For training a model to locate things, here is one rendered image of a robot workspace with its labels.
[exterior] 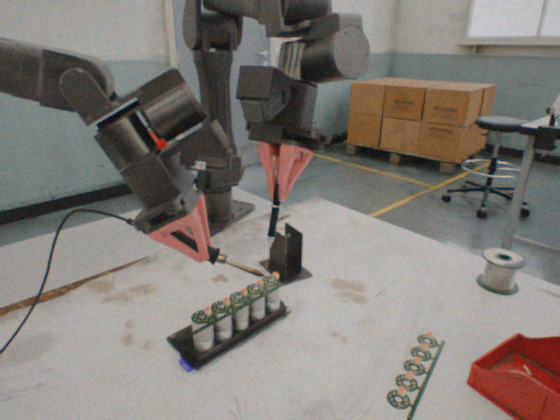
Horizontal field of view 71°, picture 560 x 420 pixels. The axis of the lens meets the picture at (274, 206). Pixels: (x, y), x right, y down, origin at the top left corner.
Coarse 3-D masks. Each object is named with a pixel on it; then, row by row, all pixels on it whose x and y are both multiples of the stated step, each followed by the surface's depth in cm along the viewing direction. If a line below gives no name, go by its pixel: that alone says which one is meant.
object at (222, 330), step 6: (222, 306) 48; (216, 318) 48; (228, 318) 48; (216, 324) 48; (222, 324) 48; (228, 324) 48; (216, 330) 48; (222, 330) 48; (228, 330) 49; (216, 336) 49; (222, 336) 49; (228, 336) 49
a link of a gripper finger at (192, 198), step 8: (192, 192) 50; (200, 192) 52; (184, 200) 47; (192, 200) 49; (200, 200) 52; (184, 208) 46; (192, 208) 48; (200, 208) 52; (176, 216) 47; (200, 216) 52; (184, 232) 53; (208, 232) 53; (208, 240) 53
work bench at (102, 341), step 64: (256, 256) 72; (320, 256) 72; (384, 256) 72; (448, 256) 72; (0, 320) 55; (64, 320) 55; (128, 320) 55; (320, 320) 55; (384, 320) 55; (448, 320) 55; (512, 320) 55; (0, 384) 45; (64, 384) 45; (128, 384) 45; (192, 384) 45; (256, 384) 45; (320, 384) 45; (384, 384) 45; (448, 384) 45
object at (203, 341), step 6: (192, 324) 46; (198, 324) 46; (204, 324) 46; (204, 330) 46; (210, 330) 47; (198, 336) 46; (204, 336) 46; (210, 336) 47; (198, 342) 47; (204, 342) 47; (210, 342) 47; (198, 348) 47; (204, 348) 47; (210, 348) 47
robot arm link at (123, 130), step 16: (128, 112) 45; (144, 112) 45; (112, 128) 44; (128, 128) 45; (144, 128) 47; (112, 144) 45; (128, 144) 45; (144, 144) 46; (112, 160) 46; (128, 160) 45
